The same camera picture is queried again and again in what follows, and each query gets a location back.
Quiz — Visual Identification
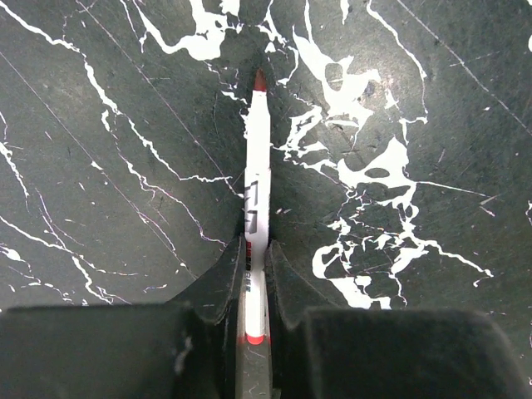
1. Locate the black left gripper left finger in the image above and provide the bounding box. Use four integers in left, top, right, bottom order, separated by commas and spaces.
1, 237, 245, 398

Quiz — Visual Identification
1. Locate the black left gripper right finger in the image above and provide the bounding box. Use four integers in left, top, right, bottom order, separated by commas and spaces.
266, 243, 531, 398

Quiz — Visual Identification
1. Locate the white pen red tip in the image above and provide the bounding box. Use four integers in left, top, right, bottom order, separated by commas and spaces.
244, 69, 271, 345

